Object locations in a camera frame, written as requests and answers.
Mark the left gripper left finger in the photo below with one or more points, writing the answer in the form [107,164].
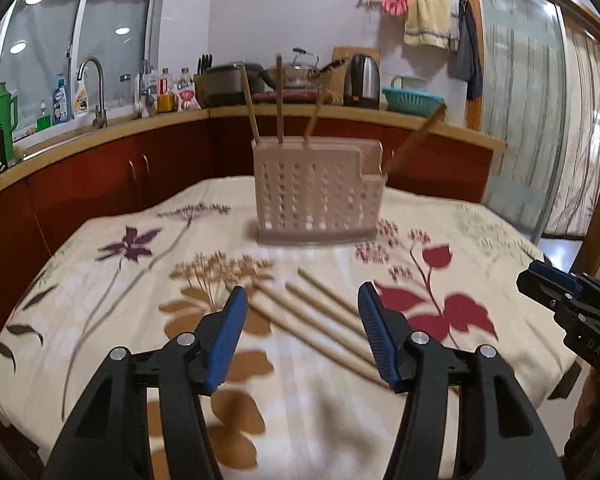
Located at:
[216,339]

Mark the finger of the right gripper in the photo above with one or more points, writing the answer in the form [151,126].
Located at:
[554,277]
[540,291]

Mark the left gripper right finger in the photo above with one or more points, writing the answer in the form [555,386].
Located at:
[389,336]

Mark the wooden chopstick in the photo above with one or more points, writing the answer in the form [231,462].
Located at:
[327,291]
[344,342]
[350,323]
[318,342]
[321,100]

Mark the red kitchen cabinets with countertop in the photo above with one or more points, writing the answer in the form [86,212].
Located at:
[132,167]

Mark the floral tablecloth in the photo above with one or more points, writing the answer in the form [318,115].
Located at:
[302,398]

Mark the beige perforated utensil holder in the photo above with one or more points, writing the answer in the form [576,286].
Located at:
[317,191]

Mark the chopstick in holder right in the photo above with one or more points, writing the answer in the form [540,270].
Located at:
[413,141]

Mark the chopstick in holder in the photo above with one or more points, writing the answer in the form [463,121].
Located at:
[413,141]
[249,104]
[279,97]

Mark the dark grey hanging cloth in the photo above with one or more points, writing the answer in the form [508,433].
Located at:
[467,64]

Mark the teal plastic colander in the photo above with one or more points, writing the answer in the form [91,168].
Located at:
[411,102]

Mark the orange sauce jar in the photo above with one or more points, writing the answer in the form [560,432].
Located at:
[166,103]

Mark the red white snack bag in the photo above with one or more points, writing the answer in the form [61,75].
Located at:
[186,99]

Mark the red induction cooktop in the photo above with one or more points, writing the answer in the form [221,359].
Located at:
[294,96]

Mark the chopstick in holder far left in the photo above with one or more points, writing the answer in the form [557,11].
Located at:
[249,104]

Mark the black rice cooker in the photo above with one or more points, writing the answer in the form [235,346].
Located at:
[223,83]

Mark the stainless electric kettle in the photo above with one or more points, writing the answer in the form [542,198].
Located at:
[362,83]

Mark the knife block with knives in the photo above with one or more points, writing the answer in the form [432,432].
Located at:
[203,65]

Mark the white spray cleaner bottle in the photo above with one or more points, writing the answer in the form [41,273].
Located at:
[81,101]

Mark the blue dish soap bottle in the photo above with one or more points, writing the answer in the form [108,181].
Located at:
[61,101]

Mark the steel wok with lid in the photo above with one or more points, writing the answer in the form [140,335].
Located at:
[304,72]

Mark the chopstick in holder middle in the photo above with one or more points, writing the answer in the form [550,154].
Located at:
[279,97]

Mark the yellow hanging towel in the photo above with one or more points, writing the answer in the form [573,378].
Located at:
[428,24]

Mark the wooden cutting board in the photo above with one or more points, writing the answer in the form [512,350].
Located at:
[336,78]

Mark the green thermos jug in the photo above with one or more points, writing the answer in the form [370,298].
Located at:
[8,120]

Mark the pink rubber glove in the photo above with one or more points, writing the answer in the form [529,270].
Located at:
[397,8]

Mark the aluminium framed window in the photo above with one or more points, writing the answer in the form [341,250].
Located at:
[106,40]

